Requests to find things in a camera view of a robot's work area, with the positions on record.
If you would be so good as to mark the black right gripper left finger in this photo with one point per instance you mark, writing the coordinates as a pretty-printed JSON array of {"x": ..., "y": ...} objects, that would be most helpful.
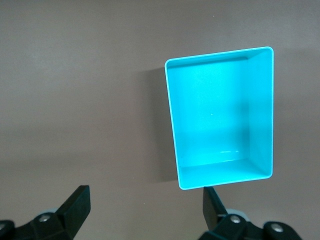
[{"x": 70, "y": 215}]

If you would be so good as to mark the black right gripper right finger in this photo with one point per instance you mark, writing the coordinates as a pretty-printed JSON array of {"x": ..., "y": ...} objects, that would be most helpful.
[{"x": 212, "y": 212}]

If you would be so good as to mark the cyan plastic bin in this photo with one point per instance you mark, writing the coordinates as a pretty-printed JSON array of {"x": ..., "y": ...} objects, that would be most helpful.
[{"x": 215, "y": 112}]

